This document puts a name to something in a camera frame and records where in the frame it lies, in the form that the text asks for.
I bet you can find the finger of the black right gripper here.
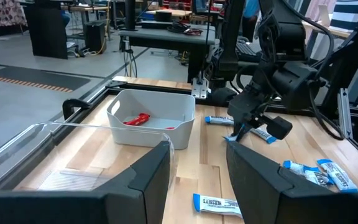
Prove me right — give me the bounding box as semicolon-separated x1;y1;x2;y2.
241;119;255;139
232;122;242;142

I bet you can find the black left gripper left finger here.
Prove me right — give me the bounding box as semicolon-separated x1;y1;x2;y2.
0;141;171;224

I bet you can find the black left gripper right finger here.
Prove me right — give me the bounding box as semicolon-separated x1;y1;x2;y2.
227;142;358;224

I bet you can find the red KitKat candy bar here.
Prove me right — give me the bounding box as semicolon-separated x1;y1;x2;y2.
122;112;151;126

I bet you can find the black keyboard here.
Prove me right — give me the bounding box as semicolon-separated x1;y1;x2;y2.
236;40;262;62

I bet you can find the clear plastic bin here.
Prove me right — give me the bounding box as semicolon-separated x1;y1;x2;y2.
0;121;177;200

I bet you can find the light grey plastic bin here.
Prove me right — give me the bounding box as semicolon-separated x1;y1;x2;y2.
106;88;196;151

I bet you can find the person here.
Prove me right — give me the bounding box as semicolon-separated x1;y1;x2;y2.
242;0;261;20

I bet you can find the black table clamp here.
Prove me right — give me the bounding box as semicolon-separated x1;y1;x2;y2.
62;98;92;121

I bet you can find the grey desk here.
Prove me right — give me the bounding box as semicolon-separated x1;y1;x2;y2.
118;26;217;83

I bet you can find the wooden table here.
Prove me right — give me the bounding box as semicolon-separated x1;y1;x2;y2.
146;8;195;18
302;20;358;44

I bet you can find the navy white striped cloth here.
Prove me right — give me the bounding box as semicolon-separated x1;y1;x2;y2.
329;0;358;31

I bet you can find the black mat with orange stripes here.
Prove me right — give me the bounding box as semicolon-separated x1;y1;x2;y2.
0;65;92;94

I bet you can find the black pole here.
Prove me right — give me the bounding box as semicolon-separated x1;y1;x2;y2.
124;0;137;31

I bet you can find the black computer tower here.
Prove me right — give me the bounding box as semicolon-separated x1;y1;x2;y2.
83;20;108;55

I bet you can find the black partition panel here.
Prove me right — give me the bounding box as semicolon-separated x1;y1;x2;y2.
23;0;69;60

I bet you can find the brown polka dot cloth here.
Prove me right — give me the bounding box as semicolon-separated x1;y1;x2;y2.
0;0;28;28

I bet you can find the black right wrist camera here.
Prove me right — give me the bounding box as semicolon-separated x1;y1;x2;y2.
265;115;293;141

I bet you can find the silver metal bracket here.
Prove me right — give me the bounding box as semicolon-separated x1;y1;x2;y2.
190;77;211;100

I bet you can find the black right camera cable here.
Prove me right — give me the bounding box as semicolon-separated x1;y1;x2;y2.
308;79;345;141

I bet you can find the red white cable bundle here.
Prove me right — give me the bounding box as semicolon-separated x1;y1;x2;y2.
167;21;204;36

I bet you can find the black aluminium table frame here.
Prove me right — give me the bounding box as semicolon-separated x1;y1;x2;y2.
50;0;358;175

